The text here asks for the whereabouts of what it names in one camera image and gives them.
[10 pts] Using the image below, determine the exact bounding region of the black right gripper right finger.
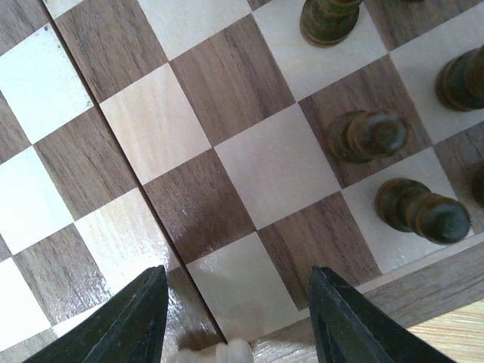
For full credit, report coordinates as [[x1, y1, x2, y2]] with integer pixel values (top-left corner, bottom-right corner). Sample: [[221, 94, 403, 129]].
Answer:
[[309, 266, 453, 363]]

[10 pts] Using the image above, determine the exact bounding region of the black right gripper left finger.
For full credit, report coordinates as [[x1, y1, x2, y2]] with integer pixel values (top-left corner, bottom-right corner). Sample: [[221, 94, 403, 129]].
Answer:
[[27, 265, 168, 362]]

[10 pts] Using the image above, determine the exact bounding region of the cream piece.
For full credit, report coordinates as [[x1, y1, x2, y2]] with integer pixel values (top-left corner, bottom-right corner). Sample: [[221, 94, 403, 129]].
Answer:
[[174, 339, 254, 363]]

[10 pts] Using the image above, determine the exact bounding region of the dark pawn lower right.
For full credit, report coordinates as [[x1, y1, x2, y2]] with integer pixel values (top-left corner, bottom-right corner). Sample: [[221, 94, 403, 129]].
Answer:
[[374, 178, 471, 245]]

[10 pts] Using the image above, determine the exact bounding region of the dark pawn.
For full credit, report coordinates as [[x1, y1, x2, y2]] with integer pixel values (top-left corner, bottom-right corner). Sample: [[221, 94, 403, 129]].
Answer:
[[374, 178, 471, 245], [327, 110, 408, 163], [299, 0, 362, 46]]

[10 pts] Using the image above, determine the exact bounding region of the dark pawn centre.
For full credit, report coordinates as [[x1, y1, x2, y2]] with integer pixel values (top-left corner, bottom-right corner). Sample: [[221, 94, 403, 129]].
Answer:
[[327, 110, 408, 163]]

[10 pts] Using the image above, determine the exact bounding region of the dark pawn right edge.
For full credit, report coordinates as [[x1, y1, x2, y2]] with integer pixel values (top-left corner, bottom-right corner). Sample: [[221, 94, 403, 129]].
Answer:
[[435, 46, 483, 112]]

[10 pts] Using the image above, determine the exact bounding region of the dark pawn near top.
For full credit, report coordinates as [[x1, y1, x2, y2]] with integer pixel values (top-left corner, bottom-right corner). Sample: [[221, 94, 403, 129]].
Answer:
[[299, 0, 362, 46]]

